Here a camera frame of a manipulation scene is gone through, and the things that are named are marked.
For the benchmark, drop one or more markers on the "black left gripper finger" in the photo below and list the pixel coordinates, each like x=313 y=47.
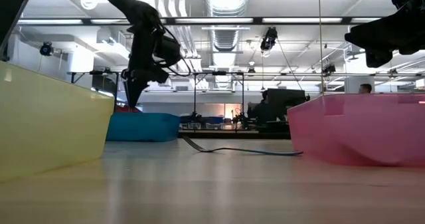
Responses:
x=138 y=89
x=130 y=91

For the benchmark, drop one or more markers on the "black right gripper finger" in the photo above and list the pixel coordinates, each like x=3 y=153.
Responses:
x=378 y=58
x=372 y=38

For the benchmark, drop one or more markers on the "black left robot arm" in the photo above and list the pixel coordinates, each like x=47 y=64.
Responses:
x=126 y=4

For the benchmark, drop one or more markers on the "red plastic crate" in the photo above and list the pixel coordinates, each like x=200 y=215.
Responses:
x=124 y=109

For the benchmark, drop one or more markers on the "person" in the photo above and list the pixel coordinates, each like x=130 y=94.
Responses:
x=365 y=89
x=265 y=112

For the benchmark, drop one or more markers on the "white structural pillar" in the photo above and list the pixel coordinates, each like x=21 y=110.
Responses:
x=355 y=84
x=81 y=64

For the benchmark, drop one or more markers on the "blue plastic bin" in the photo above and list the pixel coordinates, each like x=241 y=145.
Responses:
x=142 y=127

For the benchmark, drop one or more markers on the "pink plastic bin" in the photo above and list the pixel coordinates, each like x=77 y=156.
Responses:
x=358 y=131

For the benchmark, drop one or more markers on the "yellow plastic bin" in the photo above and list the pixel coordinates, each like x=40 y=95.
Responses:
x=50 y=124

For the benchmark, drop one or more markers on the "black computer monitor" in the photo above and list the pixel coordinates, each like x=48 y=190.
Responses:
x=289 y=101

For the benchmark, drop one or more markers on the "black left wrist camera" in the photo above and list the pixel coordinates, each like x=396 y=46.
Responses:
x=167 y=49

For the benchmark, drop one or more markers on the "black hanging camera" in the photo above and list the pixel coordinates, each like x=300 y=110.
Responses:
x=46 y=49
x=269 y=39
x=328 y=69

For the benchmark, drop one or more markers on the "black background workstation frame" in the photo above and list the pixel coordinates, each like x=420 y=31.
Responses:
x=219 y=73

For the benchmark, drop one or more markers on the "silver ventilation duct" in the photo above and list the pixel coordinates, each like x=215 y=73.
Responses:
x=225 y=4

